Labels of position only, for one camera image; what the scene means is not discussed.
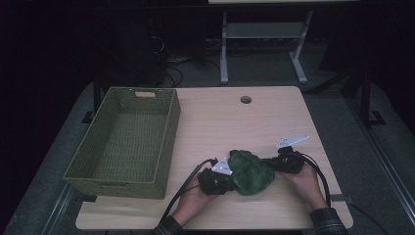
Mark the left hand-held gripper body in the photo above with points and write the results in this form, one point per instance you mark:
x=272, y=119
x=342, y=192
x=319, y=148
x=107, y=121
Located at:
x=213, y=182

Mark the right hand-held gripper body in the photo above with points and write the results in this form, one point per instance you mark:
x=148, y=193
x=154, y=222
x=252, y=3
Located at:
x=290, y=163

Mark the green plush garment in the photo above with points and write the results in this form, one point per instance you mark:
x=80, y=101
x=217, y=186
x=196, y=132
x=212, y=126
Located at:
x=251, y=173

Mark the green woven basket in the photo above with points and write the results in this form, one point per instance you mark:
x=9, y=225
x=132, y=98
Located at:
x=130, y=147

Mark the person's right hand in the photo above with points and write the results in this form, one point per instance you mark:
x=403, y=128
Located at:
x=306, y=186

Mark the person's left hand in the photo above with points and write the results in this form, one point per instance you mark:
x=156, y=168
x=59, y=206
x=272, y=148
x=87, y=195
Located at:
x=192, y=205

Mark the grey table grommet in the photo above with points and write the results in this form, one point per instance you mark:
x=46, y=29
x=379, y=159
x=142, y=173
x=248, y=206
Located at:
x=246, y=100

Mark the black stand leg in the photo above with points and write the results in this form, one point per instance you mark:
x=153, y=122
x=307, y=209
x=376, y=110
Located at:
x=96, y=98
x=366, y=98

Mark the grey metal stand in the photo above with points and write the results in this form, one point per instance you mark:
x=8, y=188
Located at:
x=264, y=31

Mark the metal floor rail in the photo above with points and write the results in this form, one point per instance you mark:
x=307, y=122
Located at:
x=57, y=209
x=385, y=163

